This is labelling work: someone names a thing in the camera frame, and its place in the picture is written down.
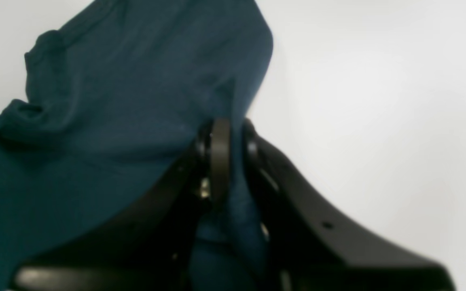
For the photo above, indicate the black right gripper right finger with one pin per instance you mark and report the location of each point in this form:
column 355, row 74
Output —
column 313, row 246

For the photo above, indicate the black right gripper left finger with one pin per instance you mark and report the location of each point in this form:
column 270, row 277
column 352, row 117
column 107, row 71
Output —
column 147, row 246

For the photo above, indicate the navy blue T-shirt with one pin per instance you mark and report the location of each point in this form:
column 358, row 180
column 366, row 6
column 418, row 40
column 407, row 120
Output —
column 114, row 97

